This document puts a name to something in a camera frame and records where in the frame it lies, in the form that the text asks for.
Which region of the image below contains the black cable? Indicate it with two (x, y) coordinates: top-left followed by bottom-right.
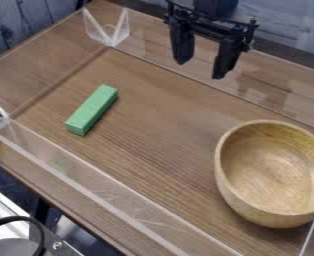
(0, 215), (48, 256)

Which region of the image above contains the brown wooden bowl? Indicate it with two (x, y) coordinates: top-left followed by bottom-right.
(214, 120), (314, 228)

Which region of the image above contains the green rectangular block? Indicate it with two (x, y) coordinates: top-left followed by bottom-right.
(66, 85), (119, 136)

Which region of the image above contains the grey metal bracket with screw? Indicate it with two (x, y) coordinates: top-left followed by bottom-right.
(30, 224), (85, 256)

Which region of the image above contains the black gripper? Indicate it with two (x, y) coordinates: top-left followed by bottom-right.
(165, 0), (260, 79)

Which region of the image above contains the clear acrylic front barrier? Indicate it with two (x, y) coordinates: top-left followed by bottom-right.
(0, 107), (243, 256)

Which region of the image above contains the clear acrylic corner bracket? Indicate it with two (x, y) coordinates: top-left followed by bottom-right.
(83, 8), (130, 47)

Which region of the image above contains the black table leg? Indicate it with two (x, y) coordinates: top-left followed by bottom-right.
(34, 199), (51, 224)

